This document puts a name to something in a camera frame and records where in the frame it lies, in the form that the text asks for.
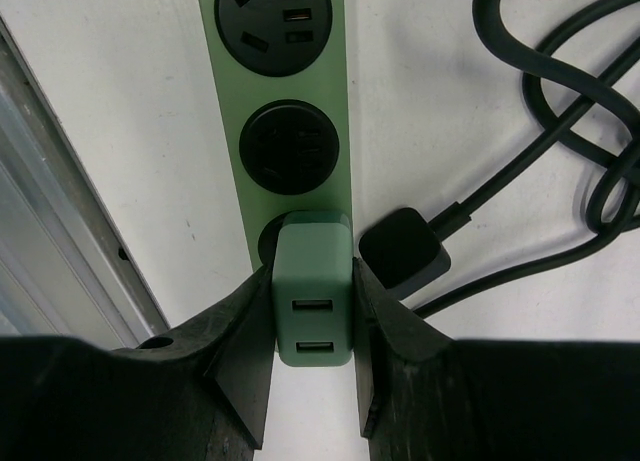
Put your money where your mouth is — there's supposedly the green power strip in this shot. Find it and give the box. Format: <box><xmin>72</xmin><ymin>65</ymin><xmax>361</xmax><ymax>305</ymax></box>
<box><xmin>198</xmin><ymin>0</ymin><xmax>352</xmax><ymax>267</ymax></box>

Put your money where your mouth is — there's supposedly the aluminium table rail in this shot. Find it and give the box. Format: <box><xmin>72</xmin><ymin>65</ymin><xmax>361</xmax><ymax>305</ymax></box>
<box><xmin>1</xmin><ymin>26</ymin><xmax>169</xmax><ymax>349</ymax></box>

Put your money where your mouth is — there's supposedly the black power cord with plug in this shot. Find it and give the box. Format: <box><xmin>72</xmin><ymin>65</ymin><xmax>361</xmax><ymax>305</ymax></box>
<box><xmin>358</xmin><ymin>0</ymin><xmax>640</xmax><ymax>318</ymax></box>

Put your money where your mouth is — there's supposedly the green two-port charger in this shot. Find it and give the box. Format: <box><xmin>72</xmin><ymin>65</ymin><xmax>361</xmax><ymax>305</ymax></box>
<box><xmin>271</xmin><ymin>211</ymin><xmax>353</xmax><ymax>367</ymax></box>

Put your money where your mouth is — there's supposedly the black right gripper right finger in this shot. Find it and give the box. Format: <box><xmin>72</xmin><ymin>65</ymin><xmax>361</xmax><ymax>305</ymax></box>
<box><xmin>353</xmin><ymin>260</ymin><xmax>639</xmax><ymax>460</ymax></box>

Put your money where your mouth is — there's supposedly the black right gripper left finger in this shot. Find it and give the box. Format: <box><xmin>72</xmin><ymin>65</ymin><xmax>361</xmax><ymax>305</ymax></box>
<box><xmin>1</xmin><ymin>268</ymin><xmax>275</xmax><ymax>460</ymax></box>

